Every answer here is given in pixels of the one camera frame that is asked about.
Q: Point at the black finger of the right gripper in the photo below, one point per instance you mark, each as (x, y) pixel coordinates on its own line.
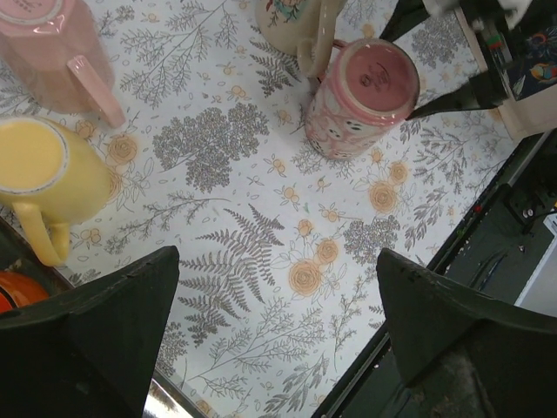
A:
(484, 91)
(407, 15)

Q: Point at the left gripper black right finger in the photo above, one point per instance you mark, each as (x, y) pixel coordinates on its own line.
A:
(463, 353)

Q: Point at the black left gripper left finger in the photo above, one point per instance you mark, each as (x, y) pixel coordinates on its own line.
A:
(90, 351)

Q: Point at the pink floral mug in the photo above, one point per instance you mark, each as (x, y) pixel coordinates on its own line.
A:
(371, 86)

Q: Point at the orange mug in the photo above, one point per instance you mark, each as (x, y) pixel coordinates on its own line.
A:
(18, 290)

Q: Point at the cream floral mug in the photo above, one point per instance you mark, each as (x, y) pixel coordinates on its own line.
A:
(304, 29)

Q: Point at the yellow mug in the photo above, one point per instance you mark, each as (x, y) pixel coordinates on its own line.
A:
(51, 179)

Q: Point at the light pink ribbed mug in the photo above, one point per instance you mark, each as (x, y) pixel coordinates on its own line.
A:
(55, 51)

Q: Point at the cream canvas tote bag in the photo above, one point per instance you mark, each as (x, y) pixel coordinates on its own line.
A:
(525, 58)

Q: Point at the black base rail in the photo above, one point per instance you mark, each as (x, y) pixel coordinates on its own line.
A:
(505, 247)

